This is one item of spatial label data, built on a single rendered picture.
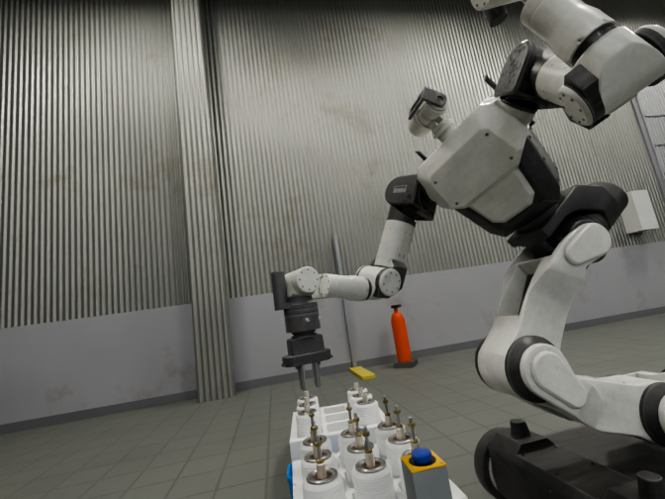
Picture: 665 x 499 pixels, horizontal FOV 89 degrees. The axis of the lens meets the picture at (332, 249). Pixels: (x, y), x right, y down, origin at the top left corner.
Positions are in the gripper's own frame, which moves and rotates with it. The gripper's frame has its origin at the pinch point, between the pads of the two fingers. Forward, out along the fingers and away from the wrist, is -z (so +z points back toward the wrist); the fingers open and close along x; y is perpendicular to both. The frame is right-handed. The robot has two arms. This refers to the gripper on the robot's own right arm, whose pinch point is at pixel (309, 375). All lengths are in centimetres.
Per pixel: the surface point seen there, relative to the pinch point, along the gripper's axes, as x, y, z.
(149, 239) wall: 60, -293, 113
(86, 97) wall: 114, -305, 276
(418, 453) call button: -13.3, 22.0, -15.0
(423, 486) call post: -11.6, 24.4, -19.4
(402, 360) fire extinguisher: -157, -207, -42
